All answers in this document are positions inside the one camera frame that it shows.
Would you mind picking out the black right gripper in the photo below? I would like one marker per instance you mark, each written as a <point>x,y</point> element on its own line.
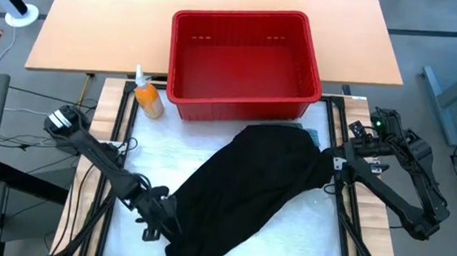
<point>368,147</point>

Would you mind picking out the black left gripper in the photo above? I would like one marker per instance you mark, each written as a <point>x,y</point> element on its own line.
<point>158,212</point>

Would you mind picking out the grey striped garment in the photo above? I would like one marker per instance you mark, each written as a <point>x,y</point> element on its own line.
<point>313,136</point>

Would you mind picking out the black garment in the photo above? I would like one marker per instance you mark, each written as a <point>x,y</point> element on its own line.
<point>244,186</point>

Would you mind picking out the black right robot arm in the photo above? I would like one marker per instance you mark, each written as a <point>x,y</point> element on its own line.
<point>411,187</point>

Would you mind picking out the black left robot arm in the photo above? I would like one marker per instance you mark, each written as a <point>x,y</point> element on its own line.
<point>95,154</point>

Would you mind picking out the red plastic laundry bin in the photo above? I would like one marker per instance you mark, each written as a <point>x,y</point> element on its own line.
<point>237,71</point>

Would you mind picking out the grey metal desk leg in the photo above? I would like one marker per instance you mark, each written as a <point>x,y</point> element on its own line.
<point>439,103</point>

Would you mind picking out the orange spray bottle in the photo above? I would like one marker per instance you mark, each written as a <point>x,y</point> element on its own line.
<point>147,97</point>

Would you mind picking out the tan wooden desk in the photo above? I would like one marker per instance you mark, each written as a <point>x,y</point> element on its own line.
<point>98,19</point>

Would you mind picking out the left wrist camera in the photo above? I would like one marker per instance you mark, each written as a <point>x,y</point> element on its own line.
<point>150,234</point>

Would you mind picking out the black aluminium table frame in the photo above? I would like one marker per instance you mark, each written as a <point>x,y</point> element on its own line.
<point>342,243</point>

